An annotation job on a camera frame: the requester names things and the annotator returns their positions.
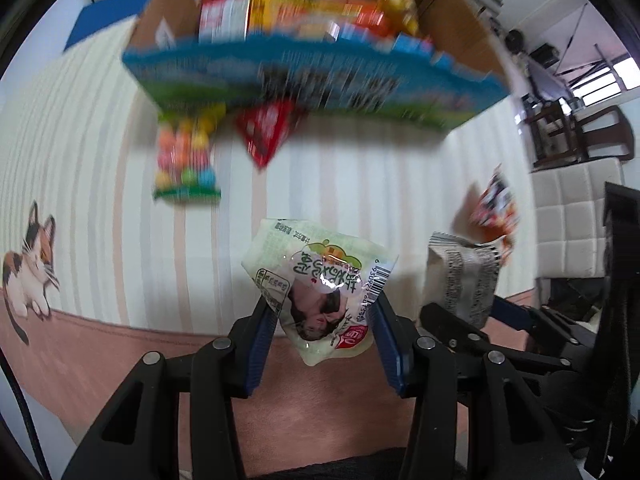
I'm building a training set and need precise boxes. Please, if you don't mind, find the grey white snack packet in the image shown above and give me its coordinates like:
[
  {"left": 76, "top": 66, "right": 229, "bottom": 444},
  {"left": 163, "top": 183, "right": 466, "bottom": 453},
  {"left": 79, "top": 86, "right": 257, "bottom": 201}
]
[{"left": 423, "top": 232, "right": 501, "bottom": 328}]

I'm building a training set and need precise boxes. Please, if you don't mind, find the orange panda snack bag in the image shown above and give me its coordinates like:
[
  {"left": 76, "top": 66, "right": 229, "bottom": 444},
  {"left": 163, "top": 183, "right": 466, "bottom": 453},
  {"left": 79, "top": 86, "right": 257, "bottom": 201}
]
[{"left": 452, "top": 165, "right": 518, "bottom": 266}]

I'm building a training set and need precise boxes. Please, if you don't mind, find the white green snack packet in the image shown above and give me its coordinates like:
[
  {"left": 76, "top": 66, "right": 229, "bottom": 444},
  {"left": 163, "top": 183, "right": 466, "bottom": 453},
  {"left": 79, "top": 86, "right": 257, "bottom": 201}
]
[{"left": 242, "top": 219, "right": 397, "bottom": 366}]

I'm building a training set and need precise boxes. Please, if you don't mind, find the colourful candy ball bag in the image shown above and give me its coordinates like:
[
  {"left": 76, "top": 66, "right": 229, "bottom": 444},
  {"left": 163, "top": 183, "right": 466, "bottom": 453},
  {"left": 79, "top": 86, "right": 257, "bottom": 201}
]
[{"left": 153, "top": 103, "right": 227, "bottom": 204}]

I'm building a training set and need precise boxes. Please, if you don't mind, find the small red chocolate packet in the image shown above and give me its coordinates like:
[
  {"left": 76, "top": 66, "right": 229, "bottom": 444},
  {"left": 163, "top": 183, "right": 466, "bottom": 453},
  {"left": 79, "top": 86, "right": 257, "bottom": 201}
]
[{"left": 235, "top": 100, "right": 307, "bottom": 170}]

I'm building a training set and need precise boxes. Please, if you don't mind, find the orange chip bag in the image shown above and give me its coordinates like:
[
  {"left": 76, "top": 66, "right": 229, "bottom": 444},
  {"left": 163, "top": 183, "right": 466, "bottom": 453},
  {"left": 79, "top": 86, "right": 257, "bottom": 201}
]
[{"left": 314, "top": 0, "right": 395, "bottom": 37}]

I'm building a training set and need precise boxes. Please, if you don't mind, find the yellow panda snack bag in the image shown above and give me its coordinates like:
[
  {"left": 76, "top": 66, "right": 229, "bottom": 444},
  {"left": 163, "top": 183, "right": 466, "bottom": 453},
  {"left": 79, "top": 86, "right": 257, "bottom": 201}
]
[{"left": 378, "top": 0, "right": 421, "bottom": 37}]

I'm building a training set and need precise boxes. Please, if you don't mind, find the red white packet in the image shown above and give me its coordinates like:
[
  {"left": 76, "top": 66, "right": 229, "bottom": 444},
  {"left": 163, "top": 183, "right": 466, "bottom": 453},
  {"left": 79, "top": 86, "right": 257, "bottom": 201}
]
[{"left": 198, "top": 0, "right": 250, "bottom": 44}]

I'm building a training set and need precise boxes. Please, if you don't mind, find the white padded chair right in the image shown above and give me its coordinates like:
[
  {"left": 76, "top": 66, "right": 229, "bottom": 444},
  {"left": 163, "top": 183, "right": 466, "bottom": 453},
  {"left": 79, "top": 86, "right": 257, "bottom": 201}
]
[{"left": 532, "top": 157, "right": 623, "bottom": 278}]

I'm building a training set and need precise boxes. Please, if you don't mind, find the dark wooden chair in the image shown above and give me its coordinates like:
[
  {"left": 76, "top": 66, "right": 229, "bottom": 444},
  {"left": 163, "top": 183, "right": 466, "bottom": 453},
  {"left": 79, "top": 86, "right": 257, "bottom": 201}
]
[{"left": 521, "top": 101, "right": 636, "bottom": 170}]

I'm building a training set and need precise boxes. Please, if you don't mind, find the striped cat table mat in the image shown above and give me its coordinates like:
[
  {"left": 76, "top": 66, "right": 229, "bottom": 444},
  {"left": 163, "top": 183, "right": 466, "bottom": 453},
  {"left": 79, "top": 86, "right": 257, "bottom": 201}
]
[{"left": 1, "top": 22, "right": 537, "bottom": 476}]

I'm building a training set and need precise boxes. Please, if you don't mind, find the cardboard snack box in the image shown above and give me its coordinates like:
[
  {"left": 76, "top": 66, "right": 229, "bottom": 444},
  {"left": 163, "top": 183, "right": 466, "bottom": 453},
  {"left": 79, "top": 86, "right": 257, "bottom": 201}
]
[{"left": 122, "top": 0, "right": 510, "bottom": 130}]

